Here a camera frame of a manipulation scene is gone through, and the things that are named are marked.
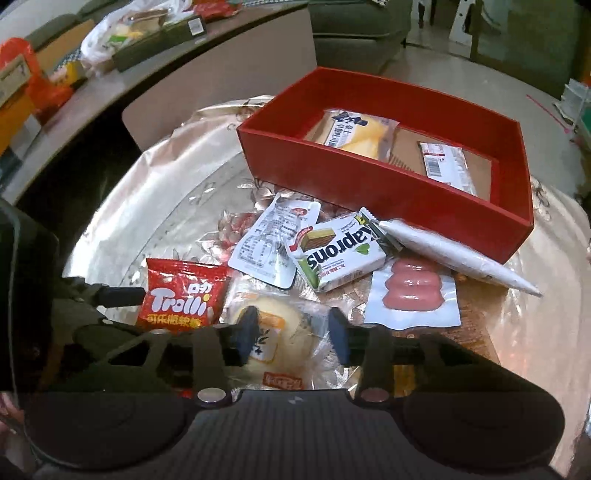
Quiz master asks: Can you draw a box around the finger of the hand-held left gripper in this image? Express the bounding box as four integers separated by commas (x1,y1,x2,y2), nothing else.
92,285,147,309
73,322,153,358

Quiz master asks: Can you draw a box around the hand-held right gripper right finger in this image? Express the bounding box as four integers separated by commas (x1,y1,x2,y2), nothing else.
327,307,490,403

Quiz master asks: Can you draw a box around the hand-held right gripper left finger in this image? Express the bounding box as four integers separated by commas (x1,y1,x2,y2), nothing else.
106,307,260,407

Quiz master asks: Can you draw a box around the clear round bun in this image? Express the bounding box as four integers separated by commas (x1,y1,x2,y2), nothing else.
222,277,365,393

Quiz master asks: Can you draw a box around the red gummy candy packet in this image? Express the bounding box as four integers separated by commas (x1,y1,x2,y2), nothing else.
136,258,232,334

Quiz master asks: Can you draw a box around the green white wafer packet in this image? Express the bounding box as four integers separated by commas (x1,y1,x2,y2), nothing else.
285,208,402,292

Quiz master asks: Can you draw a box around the pink sausage packet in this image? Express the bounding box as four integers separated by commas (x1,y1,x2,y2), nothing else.
364,257,462,329

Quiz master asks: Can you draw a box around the white label snack packet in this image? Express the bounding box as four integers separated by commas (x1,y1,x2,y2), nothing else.
228,193,322,291

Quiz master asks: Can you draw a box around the long white noodle snack packet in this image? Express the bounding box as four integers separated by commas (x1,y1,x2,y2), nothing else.
379,218,543,297

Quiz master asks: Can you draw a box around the red cardboard box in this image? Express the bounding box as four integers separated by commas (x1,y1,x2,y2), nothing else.
236,67,535,265

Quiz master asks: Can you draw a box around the person's left hand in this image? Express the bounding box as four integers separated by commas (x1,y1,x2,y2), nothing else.
0,398,24,437

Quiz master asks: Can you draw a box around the yellow cake packet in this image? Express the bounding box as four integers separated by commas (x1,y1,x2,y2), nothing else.
302,108,400,162

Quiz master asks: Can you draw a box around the brown cardboard insert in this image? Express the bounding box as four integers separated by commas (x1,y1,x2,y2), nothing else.
390,128,502,204

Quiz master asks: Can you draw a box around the white barcode snack packet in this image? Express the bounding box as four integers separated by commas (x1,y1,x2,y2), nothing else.
418,141,478,197

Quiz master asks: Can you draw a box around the orange plastic bag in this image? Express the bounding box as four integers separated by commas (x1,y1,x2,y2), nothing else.
0,39,75,125

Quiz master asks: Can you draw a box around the grey coffee table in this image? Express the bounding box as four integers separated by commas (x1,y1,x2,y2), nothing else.
0,0,317,204

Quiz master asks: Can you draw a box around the dark green box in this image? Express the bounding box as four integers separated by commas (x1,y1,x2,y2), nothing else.
113,16,206,72

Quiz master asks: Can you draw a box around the yellow cardboard box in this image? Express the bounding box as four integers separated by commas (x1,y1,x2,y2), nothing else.
32,18,95,88

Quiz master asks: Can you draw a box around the white plastic bag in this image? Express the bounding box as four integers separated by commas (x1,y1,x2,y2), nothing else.
81,0,192,77

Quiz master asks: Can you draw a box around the grey green sofa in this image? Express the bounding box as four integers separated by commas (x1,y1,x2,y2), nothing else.
307,0,414,75

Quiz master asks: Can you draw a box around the red snack packet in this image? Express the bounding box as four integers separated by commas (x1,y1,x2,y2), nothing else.
191,0,243,21

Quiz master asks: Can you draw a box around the pink stick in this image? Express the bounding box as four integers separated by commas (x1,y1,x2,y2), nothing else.
526,95,574,134

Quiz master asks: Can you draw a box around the white board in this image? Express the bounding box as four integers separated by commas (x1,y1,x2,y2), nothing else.
450,0,477,44

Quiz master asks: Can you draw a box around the white wire rack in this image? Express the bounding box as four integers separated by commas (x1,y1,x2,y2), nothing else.
553,78,591,136

